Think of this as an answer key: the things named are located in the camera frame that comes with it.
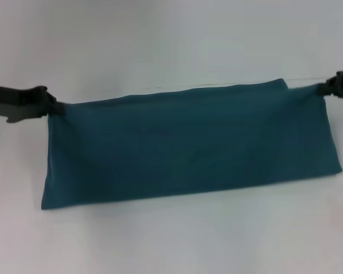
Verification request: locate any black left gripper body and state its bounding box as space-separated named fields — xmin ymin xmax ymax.
xmin=0 ymin=83 xmax=53 ymax=124

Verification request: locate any teal blue shirt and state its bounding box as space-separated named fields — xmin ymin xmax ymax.
xmin=41 ymin=78 xmax=343 ymax=211

